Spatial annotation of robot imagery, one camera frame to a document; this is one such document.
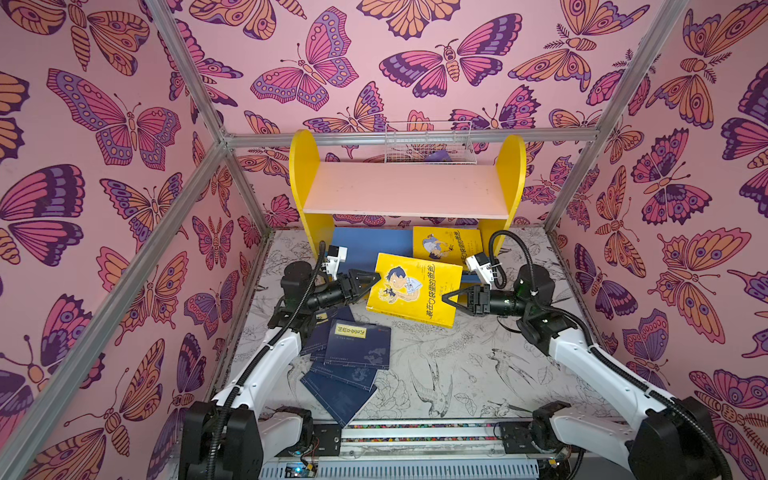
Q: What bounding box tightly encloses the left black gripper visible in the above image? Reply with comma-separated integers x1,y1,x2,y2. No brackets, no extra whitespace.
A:
301,274,377,317

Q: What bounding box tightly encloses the aluminium mounting rail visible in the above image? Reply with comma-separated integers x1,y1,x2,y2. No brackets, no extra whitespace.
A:
258,418,578,479

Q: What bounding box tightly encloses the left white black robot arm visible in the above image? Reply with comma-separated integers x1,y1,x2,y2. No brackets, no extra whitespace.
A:
178,245,381,479

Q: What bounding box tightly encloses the yellow wooden bookshelf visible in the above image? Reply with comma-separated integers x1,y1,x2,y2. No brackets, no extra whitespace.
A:
289,130,526,255

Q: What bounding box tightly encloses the small green circuit board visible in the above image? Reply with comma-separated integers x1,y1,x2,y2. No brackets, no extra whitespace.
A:
284,462,317,479

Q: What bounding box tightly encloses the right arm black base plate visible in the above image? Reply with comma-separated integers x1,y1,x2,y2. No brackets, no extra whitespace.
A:
495,420,582,457

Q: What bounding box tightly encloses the navy book bottom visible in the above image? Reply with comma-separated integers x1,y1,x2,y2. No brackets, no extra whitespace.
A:
301,372,378,428

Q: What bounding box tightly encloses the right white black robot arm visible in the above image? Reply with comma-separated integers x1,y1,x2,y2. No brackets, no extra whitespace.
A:
443,230,733,479

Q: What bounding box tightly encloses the clear wire basket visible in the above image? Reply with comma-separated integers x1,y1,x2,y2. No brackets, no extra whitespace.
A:
382,119,477,165

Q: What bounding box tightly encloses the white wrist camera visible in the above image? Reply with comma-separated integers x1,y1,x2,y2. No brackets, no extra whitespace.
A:
322,245,348,280
465,252,495,285

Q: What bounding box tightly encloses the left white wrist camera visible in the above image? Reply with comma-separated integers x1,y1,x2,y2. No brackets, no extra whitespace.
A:
322,245,348,280

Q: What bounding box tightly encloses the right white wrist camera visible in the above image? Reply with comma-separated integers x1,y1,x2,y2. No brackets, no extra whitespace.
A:
465,252,495,285

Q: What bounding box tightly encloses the navy book yellow label top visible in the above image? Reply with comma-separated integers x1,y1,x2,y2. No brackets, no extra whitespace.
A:
324,320,391,370

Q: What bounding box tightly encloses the yellow cartoon book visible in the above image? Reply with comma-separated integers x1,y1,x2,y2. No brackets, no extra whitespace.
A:
366,253,463,329
412,227,484,267

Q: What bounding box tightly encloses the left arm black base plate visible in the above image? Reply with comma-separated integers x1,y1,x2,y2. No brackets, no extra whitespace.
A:
311,423,343,457

